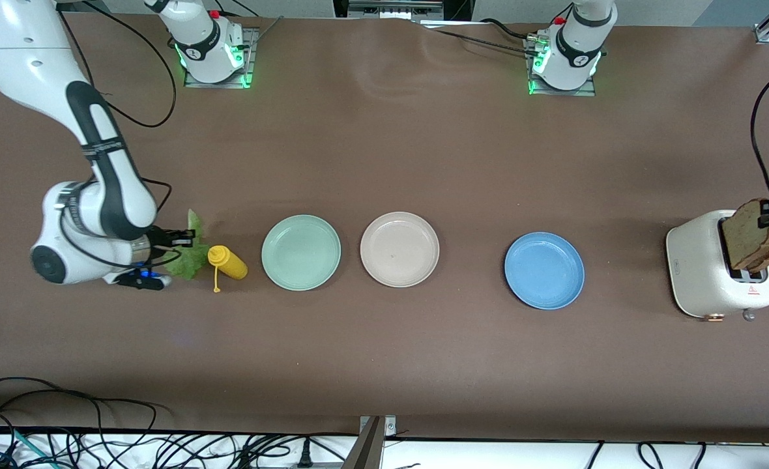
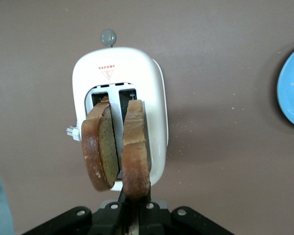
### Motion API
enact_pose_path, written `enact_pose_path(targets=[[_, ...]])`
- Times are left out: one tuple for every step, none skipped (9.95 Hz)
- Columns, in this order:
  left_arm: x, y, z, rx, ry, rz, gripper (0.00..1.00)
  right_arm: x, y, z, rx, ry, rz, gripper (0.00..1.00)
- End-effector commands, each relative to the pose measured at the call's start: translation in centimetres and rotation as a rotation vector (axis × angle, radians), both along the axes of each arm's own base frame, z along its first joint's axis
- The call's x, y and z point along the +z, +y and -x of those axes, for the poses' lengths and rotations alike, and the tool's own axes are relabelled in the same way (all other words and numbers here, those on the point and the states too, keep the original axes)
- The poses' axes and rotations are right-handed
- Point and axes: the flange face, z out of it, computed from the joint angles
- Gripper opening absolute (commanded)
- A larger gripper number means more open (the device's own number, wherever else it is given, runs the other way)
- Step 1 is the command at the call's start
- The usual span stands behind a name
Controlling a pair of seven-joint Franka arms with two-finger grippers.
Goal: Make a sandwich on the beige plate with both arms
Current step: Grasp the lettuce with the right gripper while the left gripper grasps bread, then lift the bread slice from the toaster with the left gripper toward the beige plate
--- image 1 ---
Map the black floor cable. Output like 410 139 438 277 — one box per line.
0 376 158 434

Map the mint green plate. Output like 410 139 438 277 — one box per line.
261 214 342 292

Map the grey metal bracket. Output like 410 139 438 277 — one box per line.
342 415 398 469

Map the beige plate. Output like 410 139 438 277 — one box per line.
360 211 441 289

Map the black equipment box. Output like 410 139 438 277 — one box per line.
332 0 473 23

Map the yellow squeeze bottle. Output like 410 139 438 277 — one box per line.
207 245 249 293

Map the black braided cable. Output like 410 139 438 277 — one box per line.
424 18 543 57

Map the blue plate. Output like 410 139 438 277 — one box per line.
504 232 585 311

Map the white toaster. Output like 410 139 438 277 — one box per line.
665 209 769 323

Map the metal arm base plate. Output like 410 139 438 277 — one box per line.
184 27 259 89
527 36 597 97

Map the green lettuce leaf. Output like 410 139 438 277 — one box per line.
163 208 210 281

